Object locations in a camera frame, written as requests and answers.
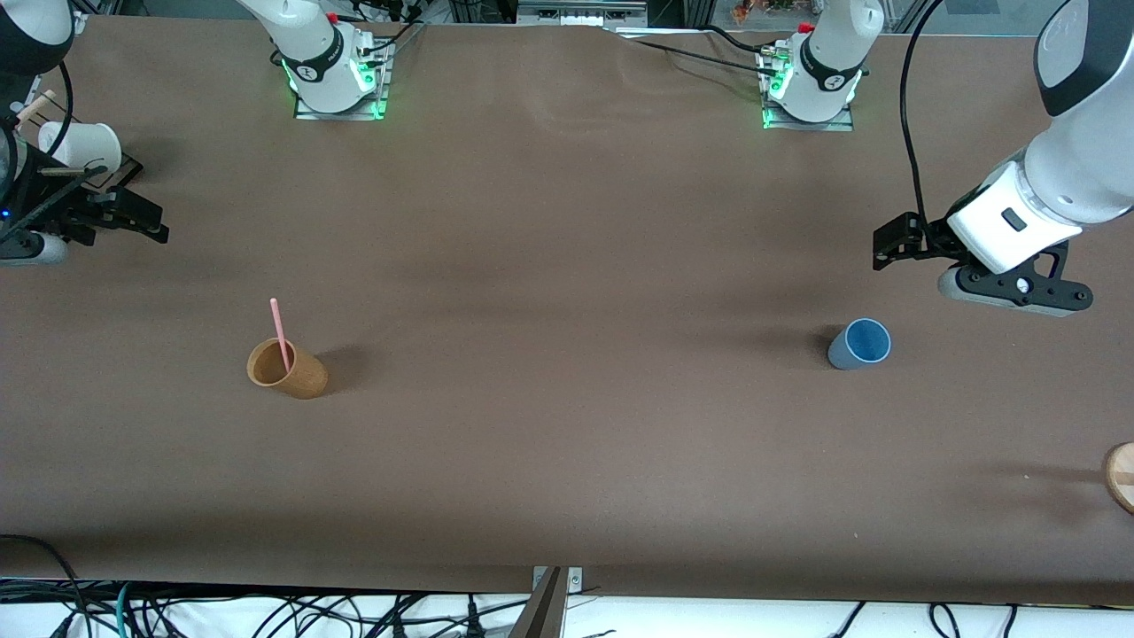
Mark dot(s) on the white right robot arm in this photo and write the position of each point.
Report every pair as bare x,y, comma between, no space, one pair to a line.
310,44

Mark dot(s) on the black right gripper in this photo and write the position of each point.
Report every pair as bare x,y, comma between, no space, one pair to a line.
55,197

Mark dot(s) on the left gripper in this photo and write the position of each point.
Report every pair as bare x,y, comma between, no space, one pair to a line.
927,241

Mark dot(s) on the blue cup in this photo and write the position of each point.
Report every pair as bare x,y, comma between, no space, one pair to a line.
864,344

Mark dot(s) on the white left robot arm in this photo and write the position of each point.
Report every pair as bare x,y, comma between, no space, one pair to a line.
1090,173

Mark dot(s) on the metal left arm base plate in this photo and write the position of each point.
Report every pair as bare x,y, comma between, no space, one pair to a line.
833,125

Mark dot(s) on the dark brown pole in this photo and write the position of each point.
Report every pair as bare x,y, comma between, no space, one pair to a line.
542,616

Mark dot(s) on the grey power strip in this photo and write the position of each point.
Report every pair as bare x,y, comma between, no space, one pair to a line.
580,12

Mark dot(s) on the light wooden stick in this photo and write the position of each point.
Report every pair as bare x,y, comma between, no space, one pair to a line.
35,106

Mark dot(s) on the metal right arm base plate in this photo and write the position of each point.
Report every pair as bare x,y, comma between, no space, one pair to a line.
383,89

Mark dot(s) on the white cup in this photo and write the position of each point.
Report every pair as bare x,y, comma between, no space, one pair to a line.
84,143

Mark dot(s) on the brown wooden cup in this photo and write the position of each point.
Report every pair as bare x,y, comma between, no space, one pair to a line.
306,381

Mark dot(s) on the pink chopstick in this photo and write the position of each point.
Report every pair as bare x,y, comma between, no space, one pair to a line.
278,328

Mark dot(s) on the small metal bracket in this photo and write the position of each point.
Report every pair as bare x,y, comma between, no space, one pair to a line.
574,580

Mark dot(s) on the round wooden disc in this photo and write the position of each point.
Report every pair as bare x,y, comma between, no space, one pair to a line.
1123,478

